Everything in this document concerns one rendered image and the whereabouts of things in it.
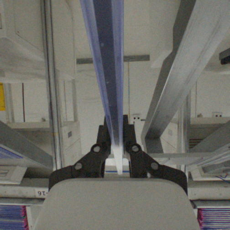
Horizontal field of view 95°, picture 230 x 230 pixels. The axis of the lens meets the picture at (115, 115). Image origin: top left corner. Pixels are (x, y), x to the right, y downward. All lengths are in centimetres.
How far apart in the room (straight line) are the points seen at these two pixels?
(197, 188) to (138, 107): 153
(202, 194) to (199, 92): 191
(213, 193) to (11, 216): 110
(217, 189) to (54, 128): 92
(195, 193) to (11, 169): 99
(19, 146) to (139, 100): 181
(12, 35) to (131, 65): 179
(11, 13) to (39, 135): 64
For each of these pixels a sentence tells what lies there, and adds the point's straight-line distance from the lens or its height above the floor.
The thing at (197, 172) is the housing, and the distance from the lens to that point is 74.
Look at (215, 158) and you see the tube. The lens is 30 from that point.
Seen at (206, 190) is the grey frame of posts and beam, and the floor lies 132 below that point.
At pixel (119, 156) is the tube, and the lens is 18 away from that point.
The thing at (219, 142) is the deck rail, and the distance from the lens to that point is 55.
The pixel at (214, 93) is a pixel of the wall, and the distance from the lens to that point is 265.
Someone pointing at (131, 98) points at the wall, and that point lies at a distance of 203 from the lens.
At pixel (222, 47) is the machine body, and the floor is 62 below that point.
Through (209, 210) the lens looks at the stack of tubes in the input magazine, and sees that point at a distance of 86.
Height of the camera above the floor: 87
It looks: 5 degrees up
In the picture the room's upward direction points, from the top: 178 degrees clockwise
